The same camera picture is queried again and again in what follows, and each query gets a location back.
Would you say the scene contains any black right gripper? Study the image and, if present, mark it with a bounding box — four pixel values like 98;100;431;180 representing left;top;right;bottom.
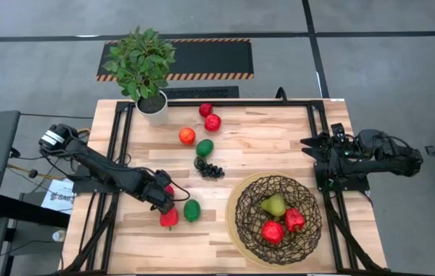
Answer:
300;133;343;162

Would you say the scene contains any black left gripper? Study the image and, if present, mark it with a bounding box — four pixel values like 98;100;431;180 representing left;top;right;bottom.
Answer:
140;176;176;215

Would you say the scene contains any dark purple grape bunch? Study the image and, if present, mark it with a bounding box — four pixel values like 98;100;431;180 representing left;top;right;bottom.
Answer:
193;156;226;179

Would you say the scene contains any yellow-green pear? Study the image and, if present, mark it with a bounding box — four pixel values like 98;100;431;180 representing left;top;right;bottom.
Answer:
259;193;287;219

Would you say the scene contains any orange-red tomato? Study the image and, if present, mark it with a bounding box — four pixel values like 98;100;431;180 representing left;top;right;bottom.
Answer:
178;126;197;146

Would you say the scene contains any small red apple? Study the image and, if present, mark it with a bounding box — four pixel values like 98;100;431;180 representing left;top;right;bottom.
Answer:
198;102;214;118

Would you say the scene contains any dark woven wicker basket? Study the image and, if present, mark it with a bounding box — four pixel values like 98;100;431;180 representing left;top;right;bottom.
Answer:
234;175;323;266

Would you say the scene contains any round yellow woven placemat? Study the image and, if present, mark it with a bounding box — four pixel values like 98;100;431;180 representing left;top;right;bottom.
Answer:
225;171;324;268

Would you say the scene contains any white printed paper sheet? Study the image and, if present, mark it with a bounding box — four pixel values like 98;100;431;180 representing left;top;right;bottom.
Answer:
41;178;76;215

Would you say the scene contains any clear plastic bottle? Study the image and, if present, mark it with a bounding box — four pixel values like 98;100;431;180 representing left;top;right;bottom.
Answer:
51;228;68;243

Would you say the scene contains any black floor vent grate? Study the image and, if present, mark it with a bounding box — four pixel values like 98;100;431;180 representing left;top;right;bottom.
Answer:
162;85;240;100

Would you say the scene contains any black side desk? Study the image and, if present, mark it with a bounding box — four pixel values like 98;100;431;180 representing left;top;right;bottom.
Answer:
0;193;71;276

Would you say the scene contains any black hazard-striped floor mat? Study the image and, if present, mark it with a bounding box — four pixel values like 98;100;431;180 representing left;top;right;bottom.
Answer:
96;38;255;82

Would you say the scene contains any green plant in white pot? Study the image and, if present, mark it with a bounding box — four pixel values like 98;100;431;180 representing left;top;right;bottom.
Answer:
101;25;177;127

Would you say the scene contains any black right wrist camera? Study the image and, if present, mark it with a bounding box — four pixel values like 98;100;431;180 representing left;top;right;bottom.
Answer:
330;122;347;140

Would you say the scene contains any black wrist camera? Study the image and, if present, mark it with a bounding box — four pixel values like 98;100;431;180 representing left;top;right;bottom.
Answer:
154;169;173;186
330;122;347;140

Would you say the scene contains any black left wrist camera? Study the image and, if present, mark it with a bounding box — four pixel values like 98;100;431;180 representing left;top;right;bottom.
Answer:
154;169;173;186

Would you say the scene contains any black aluminium table frame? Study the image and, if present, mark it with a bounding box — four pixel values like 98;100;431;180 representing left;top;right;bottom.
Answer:
61;98;391;276

